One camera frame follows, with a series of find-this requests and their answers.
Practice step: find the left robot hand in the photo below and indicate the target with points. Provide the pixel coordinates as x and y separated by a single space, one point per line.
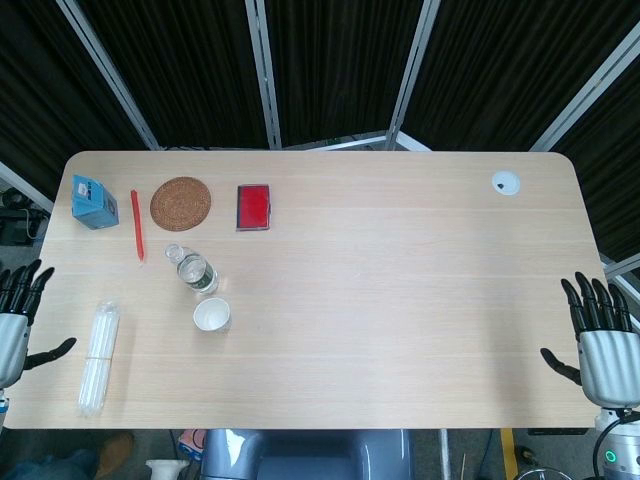
14 345

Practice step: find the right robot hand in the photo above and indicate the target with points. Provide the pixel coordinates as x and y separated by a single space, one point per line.
610 365

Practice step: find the transparent plastic water bottle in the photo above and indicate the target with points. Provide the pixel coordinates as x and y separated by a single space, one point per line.
197 274

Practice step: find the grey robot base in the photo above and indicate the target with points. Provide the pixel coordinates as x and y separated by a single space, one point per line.
305 457

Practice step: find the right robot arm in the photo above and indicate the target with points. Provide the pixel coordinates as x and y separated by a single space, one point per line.
622 450

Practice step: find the white paper cup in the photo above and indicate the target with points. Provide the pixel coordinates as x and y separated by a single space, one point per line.
211 316

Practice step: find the clear pack of white straws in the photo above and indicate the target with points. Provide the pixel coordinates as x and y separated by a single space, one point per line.
100 355

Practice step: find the blue jeans leg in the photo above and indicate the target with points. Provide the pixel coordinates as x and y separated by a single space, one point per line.
45 465

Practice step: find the black electronic equipment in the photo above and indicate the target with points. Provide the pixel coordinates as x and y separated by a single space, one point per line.
15 220

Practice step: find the yellow floor strip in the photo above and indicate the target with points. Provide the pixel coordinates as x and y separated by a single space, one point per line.
509 455

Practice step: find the brown shoe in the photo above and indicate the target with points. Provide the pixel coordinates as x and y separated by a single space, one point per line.
116 452

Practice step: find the blue cardboard box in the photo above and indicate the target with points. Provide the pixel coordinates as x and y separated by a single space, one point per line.
92 202

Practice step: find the red plastic stick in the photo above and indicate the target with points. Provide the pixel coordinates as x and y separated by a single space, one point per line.
137 225

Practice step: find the white plastic part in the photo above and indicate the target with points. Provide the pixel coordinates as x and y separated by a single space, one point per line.
167 469

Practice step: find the pink and blue package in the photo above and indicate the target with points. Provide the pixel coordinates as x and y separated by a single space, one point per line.
192 444

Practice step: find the black curtain panel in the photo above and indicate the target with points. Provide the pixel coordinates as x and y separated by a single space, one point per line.
340 60
40 75
500 65
190 65
615 150

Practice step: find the round woven brown coaster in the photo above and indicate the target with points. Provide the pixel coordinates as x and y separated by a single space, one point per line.
180 204

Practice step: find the red card case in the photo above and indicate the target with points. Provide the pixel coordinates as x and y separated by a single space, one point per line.
253 207

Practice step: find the grey metal partition foot bar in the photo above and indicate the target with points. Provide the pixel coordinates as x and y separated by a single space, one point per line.
350 143

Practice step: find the grey metal partition post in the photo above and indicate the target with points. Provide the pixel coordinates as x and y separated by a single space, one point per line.
107 75
25 186
411 75
585 90
265 75

